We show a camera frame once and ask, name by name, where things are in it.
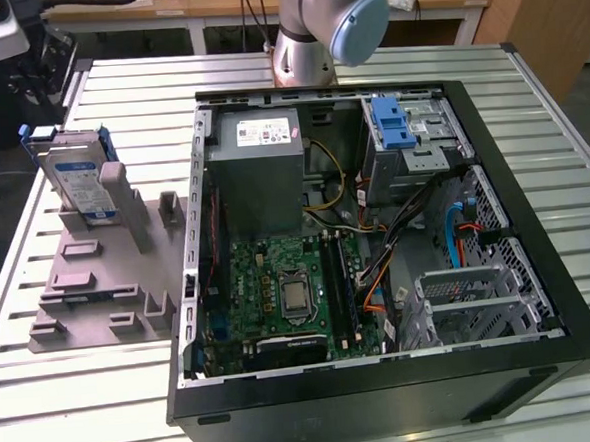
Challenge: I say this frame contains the hard disk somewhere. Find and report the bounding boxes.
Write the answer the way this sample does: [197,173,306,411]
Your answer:
[18,119,121,231]

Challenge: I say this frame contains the blue SATA wire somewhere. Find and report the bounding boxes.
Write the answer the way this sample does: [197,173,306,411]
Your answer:
[442,200,480,273]

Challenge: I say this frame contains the multicolour power wire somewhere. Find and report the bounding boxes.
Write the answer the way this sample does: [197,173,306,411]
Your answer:
[452,220,515,272]

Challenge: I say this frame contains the metal disk bay cage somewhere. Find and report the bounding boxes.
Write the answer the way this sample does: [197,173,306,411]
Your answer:
[411,262,555,351]

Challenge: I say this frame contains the wooden desk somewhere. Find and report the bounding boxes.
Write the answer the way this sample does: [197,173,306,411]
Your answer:
[40,0,496,72]

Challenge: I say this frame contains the grey parts rack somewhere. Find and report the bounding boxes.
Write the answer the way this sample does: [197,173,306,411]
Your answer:
[16,157,198,355]

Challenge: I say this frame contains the grey power supply unit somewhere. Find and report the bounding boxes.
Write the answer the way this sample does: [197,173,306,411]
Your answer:
[202,104,311,245]

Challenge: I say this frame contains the green motherboard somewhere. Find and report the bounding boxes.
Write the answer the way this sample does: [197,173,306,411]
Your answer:
[195,228,388,376]

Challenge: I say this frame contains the CPU socket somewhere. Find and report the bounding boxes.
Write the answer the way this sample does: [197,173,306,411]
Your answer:
[276,266,321,330]

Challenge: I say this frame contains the silver CPU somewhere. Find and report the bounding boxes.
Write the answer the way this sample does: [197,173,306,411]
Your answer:
[282,278,314,317]

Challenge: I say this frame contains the blue drive latch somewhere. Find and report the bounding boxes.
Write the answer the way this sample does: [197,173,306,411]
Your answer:
[370,96,411,152]

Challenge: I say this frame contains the black graphics card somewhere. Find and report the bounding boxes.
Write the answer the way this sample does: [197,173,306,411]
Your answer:
[240,331,331,371]

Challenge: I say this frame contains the metal optical drive cage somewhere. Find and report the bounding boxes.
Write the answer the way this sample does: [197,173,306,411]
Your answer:
[355,88,479,209]

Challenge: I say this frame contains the black PC case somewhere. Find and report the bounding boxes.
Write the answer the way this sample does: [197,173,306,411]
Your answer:
[146,67,590,442]

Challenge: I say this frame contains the yellow and black wires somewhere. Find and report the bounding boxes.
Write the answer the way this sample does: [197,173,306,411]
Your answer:
[300,136,350,215]

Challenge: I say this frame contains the black cable bundle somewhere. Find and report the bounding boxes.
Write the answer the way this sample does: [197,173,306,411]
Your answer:
[350,167,484,298]

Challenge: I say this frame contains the orange wires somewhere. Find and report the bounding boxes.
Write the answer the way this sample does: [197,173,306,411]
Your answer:
[360,274,391,319]

